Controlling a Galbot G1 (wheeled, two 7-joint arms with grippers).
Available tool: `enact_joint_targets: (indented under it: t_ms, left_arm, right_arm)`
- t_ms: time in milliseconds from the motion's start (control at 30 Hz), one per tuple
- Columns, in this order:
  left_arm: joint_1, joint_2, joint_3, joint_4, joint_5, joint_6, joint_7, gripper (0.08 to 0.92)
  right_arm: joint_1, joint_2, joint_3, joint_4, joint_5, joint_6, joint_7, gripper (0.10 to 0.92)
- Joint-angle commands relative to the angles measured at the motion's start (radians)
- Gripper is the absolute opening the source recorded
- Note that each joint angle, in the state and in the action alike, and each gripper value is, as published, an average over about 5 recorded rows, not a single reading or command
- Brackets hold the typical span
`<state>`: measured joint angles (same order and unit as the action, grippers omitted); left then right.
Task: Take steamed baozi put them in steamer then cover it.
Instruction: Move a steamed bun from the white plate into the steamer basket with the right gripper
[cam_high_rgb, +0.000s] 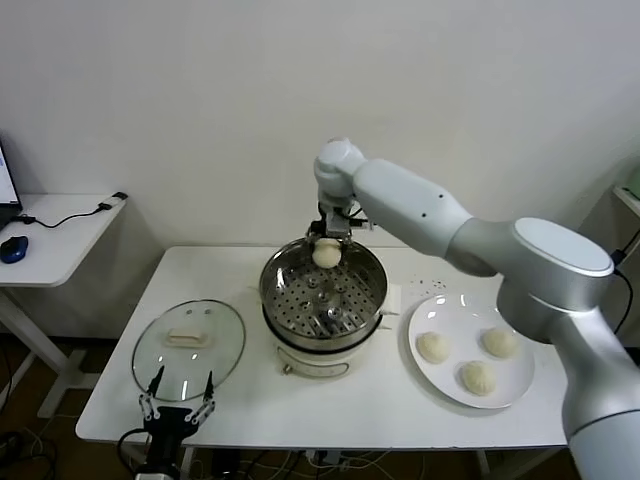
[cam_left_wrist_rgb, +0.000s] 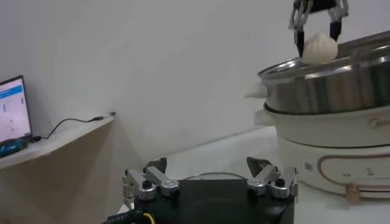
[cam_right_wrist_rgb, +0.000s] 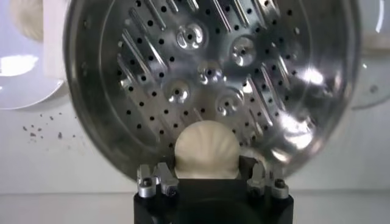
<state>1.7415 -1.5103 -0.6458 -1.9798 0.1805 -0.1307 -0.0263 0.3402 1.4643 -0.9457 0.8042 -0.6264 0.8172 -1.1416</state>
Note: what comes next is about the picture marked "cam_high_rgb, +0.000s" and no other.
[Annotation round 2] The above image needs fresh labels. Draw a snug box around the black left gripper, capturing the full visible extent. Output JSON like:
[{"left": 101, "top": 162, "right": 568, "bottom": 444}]
[{"left": 138, "top": 365, "right": 218, "bottom": 467}]

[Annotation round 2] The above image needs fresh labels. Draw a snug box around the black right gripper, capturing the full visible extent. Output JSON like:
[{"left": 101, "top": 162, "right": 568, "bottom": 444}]
[{"left": 305, "top": 207, "right": 356, "bottom": 255}]

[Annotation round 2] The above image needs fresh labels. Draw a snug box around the white steamed baozi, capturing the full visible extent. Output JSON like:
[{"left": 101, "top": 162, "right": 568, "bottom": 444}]
[
  {"left": 311, "top": 238, "right": 344, "bottom": 270},
  {"left": 416, "top": 331, "right": 453, "bottom": 365},
  {"left": 459, "top": 360, "right": 499, "bottom": 397},
  {"left": 481, "top": 327, "right": 519, "bottom": 359}
]

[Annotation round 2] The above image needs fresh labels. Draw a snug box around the glass lid with white handle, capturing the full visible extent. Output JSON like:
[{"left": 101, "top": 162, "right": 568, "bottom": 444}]
[{"left": 131, "top": 298, "right": 248, "bottom": 404}]

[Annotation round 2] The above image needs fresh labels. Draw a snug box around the stainless steel steamer basket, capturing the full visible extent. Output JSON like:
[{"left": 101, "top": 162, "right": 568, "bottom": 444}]
[{"left": 258, "top": 234, "right": 389, "bottom": 352}]

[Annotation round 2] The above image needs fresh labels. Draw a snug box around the white electric cooker base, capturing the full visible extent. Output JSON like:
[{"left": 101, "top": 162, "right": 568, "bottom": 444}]
[{"left": 247, "top": 259, "right": 404, "bottom": 380}]

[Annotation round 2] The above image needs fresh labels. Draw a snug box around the white round plate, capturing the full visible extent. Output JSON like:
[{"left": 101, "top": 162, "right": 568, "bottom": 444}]
[{"left": 406, "top": 293, "right": 537, "bottom": 411}]

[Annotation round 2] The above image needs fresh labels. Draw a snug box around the white power strip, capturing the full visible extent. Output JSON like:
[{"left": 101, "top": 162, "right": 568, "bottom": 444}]
[{"left": 305, "top": 449, "right": 352, "bottom": 472}]

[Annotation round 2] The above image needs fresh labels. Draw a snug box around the white side desk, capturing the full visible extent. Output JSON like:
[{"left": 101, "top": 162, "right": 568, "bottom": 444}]
[{"left": 0, "top": 193, "right": 129, "bottom": 419}]

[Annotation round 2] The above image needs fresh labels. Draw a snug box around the blue computer mouse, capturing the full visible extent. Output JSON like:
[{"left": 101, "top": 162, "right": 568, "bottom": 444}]
[{"left": 0, "top": 235, "right": 31, "bottom": 265}]

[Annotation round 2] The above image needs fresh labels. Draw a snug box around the computer monitor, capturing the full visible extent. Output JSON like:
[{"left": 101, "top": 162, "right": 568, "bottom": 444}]
[{"left": 0, "top": 132, "right": 24, "bottom": 227}]

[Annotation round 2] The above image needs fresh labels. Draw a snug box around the pale green shelf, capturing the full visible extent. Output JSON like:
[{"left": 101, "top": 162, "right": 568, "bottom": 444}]
[{"left": 613, "top": 157, "right": 640, "bottom": 221}]

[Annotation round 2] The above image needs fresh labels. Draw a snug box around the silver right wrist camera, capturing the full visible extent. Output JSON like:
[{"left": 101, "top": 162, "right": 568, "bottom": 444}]
[{"left": 349, "top": 211, "right": 378, "bottom": 234}]

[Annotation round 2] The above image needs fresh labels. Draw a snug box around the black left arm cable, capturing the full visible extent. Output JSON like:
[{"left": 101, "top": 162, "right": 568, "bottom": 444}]
[{"left": 116, "top": 428, "right": 152, "bottom": 480}]

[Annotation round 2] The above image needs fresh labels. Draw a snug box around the black cable with adapter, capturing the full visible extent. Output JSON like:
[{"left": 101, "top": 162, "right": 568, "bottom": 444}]
[{"left": 17, "top": 191, "right": 128, "bottom": 231}]

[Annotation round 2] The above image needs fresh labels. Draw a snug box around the black hanging power cable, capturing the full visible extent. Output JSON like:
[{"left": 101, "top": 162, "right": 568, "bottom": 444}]
[{"left": 610, "top": 248, "right": 635, "bottom": 352}]

